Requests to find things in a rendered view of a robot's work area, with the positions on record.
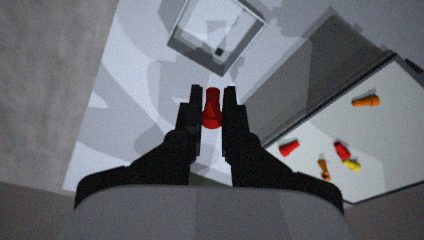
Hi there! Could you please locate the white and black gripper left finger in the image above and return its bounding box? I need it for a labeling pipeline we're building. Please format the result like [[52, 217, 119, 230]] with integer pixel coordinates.
[[74, 84, 203, 209]]

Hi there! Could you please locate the yellow wire connector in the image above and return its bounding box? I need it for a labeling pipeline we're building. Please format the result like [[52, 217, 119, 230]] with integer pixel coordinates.
[[342, 159, 361, 171]]

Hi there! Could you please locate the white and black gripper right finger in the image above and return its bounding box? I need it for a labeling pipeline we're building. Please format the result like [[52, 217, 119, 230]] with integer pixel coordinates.
[[221, 86, 344, 215]]

